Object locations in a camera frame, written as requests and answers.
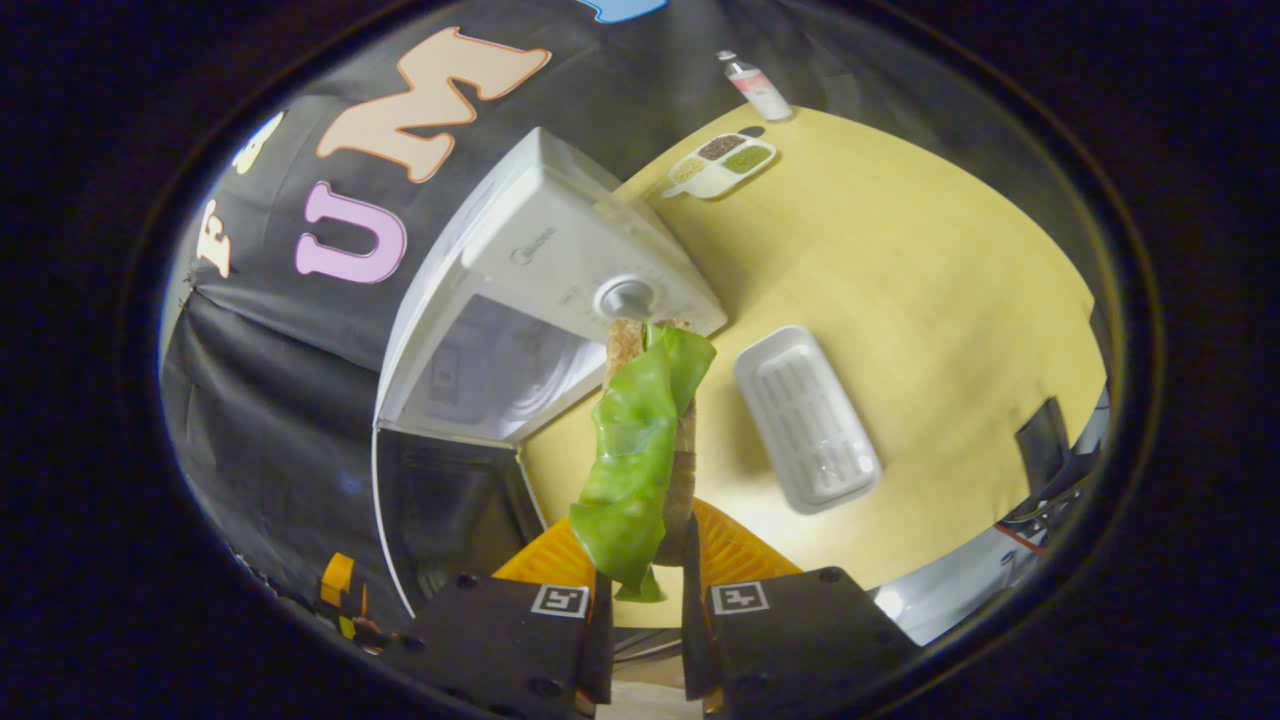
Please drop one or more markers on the white microwave oven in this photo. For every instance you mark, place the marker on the white microwave oven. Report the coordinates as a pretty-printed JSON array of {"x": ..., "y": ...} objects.
[{"x": 560, "y": 240}]

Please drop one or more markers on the black backdrop cloth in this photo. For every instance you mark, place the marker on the black backdrop cloth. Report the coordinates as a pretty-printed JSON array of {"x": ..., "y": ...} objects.
[{"x": 280, "y": 400}]

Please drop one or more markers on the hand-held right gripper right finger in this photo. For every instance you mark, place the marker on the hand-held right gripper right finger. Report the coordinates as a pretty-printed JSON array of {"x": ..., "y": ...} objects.
[{"x": 790, "y": 640}]

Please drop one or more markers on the clear bottle with pink label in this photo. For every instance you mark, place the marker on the clear bottle with pink label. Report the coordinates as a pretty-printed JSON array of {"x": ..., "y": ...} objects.
[{"x": 760, "y": 88}]

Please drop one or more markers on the white divided dish with spices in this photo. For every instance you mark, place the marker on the white divided dish with spices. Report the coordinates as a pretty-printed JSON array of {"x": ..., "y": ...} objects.
[{"x": 725, "y": 165}]

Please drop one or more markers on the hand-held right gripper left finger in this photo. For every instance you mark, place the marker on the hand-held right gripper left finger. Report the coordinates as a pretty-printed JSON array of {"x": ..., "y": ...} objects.
[{"x": 500, "y": 640}]

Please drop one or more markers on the sandwich with green lettuce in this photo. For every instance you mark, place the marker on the sandwich with green lettuce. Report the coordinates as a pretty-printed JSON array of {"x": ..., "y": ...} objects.
[{"x": 635, "y": 450}]

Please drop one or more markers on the white rectangular tray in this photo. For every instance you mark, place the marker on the white rectangular tray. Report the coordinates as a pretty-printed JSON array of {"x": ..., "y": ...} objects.
[{"x": 805, "y": 420}]

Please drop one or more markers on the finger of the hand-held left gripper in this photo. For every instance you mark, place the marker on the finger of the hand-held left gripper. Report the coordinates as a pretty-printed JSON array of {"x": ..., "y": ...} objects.
[{"x": 340, "y": 585}]

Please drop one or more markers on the flat black box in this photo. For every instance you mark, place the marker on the flat black box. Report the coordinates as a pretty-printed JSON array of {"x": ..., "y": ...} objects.
[{"x": 1042, "y": 440}]

